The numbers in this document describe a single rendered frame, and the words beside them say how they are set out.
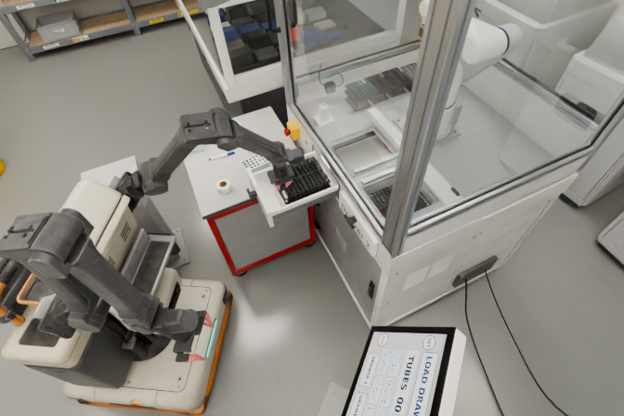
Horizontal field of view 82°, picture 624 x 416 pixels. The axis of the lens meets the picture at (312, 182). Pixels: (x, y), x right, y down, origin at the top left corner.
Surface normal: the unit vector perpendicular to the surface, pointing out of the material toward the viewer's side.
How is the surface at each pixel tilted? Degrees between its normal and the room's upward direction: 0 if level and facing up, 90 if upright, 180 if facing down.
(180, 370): 0
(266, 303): 0
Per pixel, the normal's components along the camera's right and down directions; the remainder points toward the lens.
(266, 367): -0.04, -0.64
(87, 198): 0.64, -0.44
